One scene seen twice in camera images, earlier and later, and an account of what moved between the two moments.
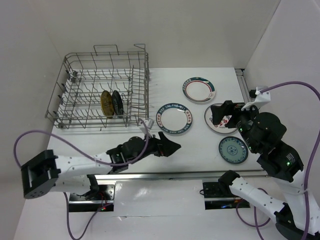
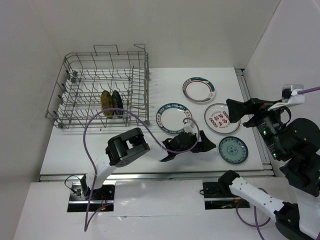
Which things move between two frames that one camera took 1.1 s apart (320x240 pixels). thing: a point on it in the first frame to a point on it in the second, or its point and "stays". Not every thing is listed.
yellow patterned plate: (106, 104) stays
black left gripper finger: (167, 147) to (206, 144)
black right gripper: (228, 107) to (235, 107)
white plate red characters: (221, 127) stays
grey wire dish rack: (103, 89) stays
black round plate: (117, 105) stays
